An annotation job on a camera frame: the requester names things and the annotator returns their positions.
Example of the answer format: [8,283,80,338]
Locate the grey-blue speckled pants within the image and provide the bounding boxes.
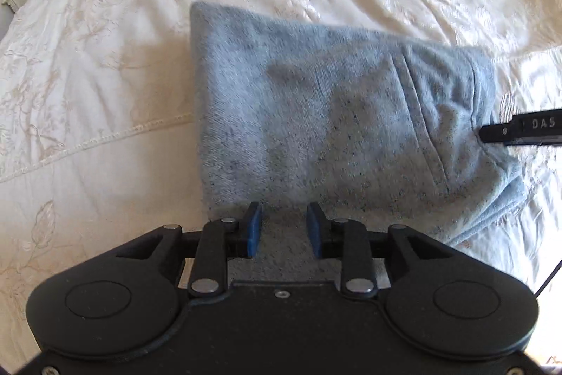
[190,2,526,281]

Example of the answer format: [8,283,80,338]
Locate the cream embroidered bedspread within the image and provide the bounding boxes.
[1,0,561,370]

